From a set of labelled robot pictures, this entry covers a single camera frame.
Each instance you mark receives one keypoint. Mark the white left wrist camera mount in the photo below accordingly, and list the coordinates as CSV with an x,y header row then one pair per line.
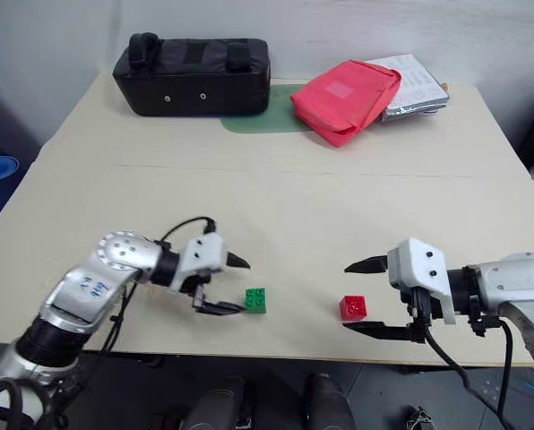
x,y
203,253

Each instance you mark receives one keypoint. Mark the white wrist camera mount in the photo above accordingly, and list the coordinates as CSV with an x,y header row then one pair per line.
x,y
421,264
203,253

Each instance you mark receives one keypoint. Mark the silver foil packet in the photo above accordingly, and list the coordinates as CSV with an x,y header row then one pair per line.
x,y
412,113

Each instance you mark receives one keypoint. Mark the green mat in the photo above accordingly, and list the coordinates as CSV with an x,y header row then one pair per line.
x,y
258,124

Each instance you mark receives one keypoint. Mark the red toy brick cube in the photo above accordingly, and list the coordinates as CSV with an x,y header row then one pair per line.
x,y
353,309

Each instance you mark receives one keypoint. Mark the red fabric pouch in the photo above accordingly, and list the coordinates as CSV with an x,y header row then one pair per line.
x,y
343,105

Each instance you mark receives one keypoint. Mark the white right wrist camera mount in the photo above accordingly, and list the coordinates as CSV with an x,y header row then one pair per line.
x,y
421,264

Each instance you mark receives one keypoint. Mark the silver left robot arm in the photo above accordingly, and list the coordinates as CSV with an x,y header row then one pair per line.
x,y
114,255

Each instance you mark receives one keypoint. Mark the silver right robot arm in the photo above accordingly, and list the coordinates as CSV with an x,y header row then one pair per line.
x,y
518,277

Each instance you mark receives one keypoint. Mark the green toy brick cube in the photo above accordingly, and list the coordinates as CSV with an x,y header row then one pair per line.
x,y
255,301

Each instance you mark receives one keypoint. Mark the black fabric bag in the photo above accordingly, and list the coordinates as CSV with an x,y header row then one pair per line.
x,y
191,85

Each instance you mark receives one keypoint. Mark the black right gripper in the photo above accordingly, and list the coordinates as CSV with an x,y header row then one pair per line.
x,y
421,311

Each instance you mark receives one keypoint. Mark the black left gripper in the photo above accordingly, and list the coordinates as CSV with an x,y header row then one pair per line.
x,y
199,291

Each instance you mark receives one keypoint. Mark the dark rounded shape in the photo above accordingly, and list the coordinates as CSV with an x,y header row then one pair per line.
x,y
217,405
329,403

